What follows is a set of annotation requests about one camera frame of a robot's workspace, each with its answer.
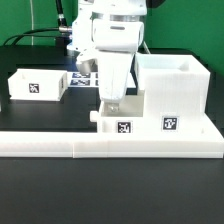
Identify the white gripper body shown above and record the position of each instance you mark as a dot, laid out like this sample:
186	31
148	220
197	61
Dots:
113	71

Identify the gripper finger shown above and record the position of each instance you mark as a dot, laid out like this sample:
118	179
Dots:
113	107

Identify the white drawer tray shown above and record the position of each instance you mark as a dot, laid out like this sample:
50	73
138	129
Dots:
127	119
38	84

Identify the white drawer housing box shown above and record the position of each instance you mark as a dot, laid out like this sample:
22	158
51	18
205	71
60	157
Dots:
175	92

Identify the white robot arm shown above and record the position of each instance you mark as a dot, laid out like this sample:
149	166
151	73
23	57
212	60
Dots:
106	36

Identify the white fiducial marker plate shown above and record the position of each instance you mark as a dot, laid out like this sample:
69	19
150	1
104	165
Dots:
77	80

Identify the white L-shaped fence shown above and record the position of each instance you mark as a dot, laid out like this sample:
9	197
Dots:
208	144

